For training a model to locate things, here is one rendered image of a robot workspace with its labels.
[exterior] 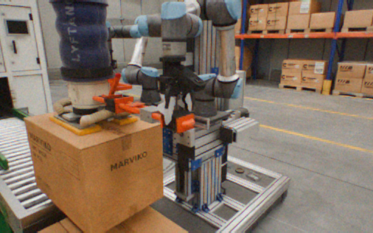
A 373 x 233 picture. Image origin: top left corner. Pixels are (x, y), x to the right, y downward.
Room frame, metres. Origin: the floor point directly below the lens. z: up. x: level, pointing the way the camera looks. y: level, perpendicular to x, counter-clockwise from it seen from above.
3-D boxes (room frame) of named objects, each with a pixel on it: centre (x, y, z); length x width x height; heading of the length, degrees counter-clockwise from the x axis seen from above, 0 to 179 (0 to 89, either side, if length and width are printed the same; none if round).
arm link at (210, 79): (1.44, -0.11, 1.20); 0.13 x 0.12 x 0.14; 65
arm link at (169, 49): (0.81, 0.04, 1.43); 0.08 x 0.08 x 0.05
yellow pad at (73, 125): (1.13, 0.53, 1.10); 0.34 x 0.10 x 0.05; 47
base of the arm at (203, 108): (1.44, -0.11, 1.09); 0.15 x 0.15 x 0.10
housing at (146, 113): (0.88, 0.13, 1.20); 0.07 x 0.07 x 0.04; 47
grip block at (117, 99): (1.03, 0.28, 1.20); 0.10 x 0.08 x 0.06; 137
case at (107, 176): (1.20, 0.48, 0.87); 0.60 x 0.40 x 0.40; 48
